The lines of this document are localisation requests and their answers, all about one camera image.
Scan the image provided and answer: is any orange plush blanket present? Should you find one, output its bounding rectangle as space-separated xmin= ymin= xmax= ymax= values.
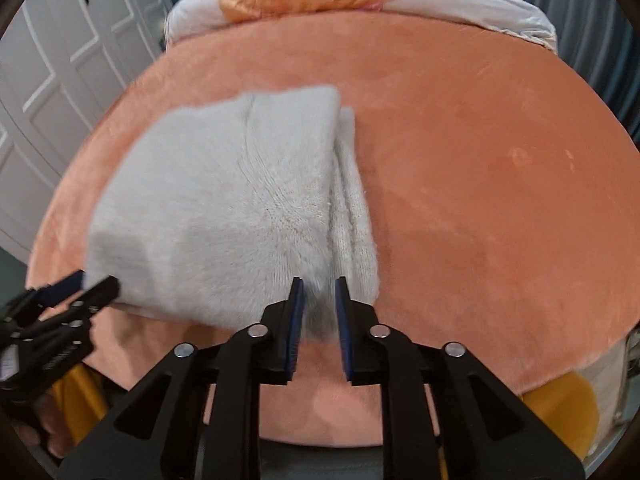
xmin=25 ymin=10 xmax=640 ymax=448

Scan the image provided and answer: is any white panelled wardrobe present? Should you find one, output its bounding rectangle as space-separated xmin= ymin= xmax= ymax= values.
xmin=0 ymin=0 xmax=174 ymax=267

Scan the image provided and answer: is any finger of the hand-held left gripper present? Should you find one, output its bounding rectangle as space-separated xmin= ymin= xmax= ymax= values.
xmin=30 ymin=275 xmax=122 ymax=333
xmin=15 ymin=269 xmax=87 ymax=313

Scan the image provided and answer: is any white knit sweater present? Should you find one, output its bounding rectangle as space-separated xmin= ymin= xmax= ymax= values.
xmin=86 ymin=85 xmax=382 ymax=332

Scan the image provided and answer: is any blue-grey curtain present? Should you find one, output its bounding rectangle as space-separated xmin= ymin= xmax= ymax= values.
xmin=510 ymin=0 xmax=640 ymax=153

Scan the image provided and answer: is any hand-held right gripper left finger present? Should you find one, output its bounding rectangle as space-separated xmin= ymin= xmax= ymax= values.
xmin=59 ymin=276 xmax=306 ymax=480

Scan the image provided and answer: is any yellow stool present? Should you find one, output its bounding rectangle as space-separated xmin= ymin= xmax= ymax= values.
xmin=50 ymin=364 xmax=110 ymax=443
xmin=522 ymin=370 xmax=601 ymax=458

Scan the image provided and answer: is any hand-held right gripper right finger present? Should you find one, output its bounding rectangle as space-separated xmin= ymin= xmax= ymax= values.
xmin=334 ymin=276 xmax=586 ymax=480

